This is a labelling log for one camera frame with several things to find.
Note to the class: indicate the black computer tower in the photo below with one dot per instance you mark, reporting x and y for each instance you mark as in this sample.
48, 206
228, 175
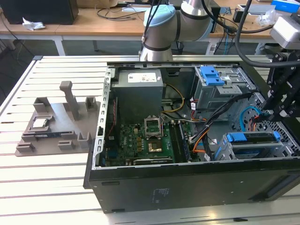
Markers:
42, 11

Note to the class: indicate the green motherboard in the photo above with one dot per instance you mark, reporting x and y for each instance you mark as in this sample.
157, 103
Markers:
131, 143

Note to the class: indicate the metal disk bay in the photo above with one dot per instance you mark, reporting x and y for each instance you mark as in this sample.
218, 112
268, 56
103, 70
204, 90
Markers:
284, 146

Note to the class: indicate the grey parts rack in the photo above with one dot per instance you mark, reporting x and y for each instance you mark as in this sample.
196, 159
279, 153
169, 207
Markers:
61, 122

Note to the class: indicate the RAM stick on rack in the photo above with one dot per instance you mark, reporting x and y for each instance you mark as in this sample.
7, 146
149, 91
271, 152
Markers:
48, 135

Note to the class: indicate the clear plastic bag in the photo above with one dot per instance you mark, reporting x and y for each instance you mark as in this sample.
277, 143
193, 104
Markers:
267, 18

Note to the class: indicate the CPU socket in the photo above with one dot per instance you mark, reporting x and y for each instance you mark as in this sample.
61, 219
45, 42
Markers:
154, 145

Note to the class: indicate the black office chair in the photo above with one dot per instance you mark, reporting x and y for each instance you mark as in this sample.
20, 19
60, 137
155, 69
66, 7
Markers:
264, 50

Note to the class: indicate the blue plastic drive latch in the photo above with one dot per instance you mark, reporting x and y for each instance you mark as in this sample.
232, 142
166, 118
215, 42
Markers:
212, 76

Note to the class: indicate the wooden desk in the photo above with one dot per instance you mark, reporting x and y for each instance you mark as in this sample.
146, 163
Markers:
14, 29
93, 28

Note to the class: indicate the black open PC case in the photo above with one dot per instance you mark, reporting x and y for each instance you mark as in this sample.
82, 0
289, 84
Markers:
187, 187

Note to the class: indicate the black open box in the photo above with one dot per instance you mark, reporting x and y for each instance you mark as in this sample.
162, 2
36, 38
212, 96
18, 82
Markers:
237, 16

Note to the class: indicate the crumpled white paper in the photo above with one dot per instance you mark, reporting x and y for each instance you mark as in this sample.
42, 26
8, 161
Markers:
34, 24

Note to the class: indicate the installed RAM stick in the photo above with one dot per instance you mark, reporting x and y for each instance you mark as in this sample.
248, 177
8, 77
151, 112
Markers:
184, 143

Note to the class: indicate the silver CPU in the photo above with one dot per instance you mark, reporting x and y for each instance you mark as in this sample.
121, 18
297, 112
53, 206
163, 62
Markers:
40, 123

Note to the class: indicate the metal optical drive cage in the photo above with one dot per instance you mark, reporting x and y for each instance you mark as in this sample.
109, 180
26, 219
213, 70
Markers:
211, 96

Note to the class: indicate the black speaker box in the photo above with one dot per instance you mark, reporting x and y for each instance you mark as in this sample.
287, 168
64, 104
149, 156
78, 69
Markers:
216, 21

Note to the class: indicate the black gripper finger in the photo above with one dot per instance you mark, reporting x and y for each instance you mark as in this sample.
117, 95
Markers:
280, 70
290, 103

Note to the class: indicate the hard disk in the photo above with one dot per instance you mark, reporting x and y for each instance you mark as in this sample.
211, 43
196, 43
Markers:
239, 137

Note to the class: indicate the RAM slot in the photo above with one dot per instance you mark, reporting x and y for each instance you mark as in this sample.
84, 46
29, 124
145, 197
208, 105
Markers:
174, 140

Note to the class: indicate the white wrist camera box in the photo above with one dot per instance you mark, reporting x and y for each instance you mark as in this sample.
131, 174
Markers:
287, 32

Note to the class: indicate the silver flat box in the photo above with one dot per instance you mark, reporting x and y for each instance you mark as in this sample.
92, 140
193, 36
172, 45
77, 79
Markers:
260, 9

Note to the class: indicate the blue cardboard box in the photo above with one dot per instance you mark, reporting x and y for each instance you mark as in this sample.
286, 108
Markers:
287, 5

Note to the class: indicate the white power strip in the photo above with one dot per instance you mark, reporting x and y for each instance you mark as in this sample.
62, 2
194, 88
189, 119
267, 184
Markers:
211, 49

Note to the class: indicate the grey power supply unit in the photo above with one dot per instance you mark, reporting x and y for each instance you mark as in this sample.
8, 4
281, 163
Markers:
138, 96

